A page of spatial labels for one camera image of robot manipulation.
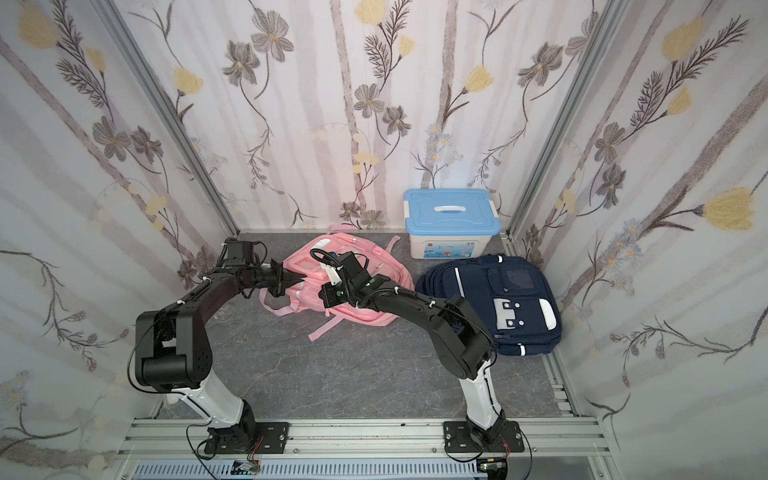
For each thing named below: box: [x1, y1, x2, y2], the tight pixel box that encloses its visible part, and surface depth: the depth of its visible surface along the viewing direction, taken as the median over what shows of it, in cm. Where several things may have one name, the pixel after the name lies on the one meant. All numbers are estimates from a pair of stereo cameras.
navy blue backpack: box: [415, 254, 562, 357], surface depth 100 cm
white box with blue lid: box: [403, 188, 501, 259], surface depth 107 cm
